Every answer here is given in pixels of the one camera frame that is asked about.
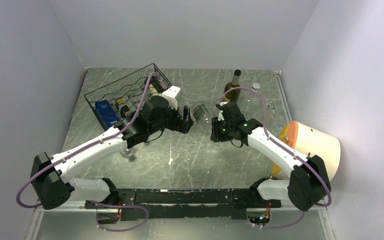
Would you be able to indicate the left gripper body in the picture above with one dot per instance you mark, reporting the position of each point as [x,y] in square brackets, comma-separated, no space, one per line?
[175,122]

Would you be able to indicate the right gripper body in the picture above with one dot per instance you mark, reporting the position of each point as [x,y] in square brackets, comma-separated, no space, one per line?
[225,134]

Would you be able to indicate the clear round silver-capped bottle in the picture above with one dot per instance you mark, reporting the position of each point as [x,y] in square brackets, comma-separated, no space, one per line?
[203,115]

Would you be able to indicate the tall dark wine bottle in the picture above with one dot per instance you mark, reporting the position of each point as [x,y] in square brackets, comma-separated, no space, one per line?
[233,95]

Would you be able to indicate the square black-capped liquor bottle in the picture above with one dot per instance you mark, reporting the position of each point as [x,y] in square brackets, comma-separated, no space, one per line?
[123,107]

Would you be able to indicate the blue liquid glass bottle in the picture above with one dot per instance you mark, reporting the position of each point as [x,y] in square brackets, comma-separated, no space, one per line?
[106,113]

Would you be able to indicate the dark green labelled wine bottle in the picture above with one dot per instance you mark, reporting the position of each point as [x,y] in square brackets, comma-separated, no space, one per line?
[156,86]

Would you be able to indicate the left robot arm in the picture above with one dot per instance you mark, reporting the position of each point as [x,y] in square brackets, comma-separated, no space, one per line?
[53,178]

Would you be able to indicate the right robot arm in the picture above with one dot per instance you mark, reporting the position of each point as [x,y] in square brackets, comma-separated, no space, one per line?
[307,181]

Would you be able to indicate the clear bottle red label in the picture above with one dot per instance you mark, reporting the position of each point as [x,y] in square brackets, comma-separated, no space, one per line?
[271,112]

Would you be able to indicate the cream drum orange lid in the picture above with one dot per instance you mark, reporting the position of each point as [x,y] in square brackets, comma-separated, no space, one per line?
[310,141]

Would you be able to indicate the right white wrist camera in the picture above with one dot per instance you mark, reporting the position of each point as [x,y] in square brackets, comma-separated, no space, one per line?
[221,106]

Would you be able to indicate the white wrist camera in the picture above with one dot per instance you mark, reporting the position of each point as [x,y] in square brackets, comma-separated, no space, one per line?
[172,94]
[221,106]

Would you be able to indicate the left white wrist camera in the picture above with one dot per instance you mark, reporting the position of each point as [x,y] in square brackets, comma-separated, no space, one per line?
[172,94]

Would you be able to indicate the black wire wine rack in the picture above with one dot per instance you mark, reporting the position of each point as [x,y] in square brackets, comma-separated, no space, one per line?
[130,86]

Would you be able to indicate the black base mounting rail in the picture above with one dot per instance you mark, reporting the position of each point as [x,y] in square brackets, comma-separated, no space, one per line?
[233,203]

